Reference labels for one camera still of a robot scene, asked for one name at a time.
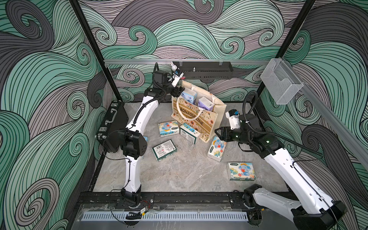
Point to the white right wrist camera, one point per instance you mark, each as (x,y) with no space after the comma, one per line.
(233,117)

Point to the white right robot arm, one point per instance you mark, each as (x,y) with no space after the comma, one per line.
(313,209)

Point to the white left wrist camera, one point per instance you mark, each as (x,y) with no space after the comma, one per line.
(177,75)

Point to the floral canvas tote bag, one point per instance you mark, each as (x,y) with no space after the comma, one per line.
(204,121)

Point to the clear acrylic wall holder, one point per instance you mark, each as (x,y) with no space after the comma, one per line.
(281,81)

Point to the white slotted cable duct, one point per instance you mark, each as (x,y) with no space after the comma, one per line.
(168,216)

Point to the light blue wipes pack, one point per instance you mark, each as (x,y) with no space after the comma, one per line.
(189,95)

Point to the green barcode tissue pack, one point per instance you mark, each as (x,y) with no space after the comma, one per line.
(164,150)

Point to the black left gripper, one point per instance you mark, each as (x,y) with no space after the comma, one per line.
(177,92)

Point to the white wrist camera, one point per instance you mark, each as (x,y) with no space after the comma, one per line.
(177,75)
(233,117)

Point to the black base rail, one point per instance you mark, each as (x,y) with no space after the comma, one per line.
(234,199)

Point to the black wall shelf tray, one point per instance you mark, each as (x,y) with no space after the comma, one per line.
(205,70)

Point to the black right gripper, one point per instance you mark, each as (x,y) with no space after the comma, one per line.
(225,131)

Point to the purple puppy tissue pack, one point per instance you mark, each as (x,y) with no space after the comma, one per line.
(205,103)

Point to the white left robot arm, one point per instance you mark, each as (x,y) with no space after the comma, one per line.
(130,139)

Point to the white rabbit figurine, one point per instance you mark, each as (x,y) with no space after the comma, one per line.
(173,67)

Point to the black carrying case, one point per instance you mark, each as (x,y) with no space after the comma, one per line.
(115,119)

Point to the green blue tissue pack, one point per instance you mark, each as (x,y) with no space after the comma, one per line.
(189,133)

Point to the elephant print tissue pack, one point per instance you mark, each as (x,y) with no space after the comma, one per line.
(216,149)
(168,128)
(241,171)

